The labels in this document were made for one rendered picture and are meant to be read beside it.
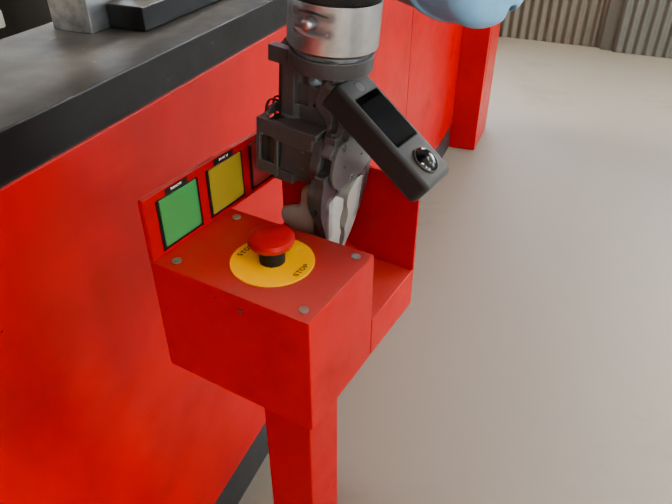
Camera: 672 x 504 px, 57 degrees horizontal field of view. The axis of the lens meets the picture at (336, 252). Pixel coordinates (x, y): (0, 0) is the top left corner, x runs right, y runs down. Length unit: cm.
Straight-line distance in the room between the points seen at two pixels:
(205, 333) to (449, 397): 100
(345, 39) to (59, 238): 34
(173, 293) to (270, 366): 11
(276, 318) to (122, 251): 30
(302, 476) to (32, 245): 38
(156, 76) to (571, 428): 113
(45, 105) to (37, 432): 33
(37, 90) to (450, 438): 106
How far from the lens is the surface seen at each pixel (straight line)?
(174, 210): 54
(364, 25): 50
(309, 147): 53
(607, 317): 182
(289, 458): 75
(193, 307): 54
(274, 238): 50
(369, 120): 51
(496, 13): 41
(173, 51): 77
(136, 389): 84
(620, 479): 145
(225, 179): 59
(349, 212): 60
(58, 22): 88
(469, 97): 251
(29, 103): 65
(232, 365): 56
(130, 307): 78
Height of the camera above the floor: 109
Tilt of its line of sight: 35 degrees down
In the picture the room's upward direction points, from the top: straight up
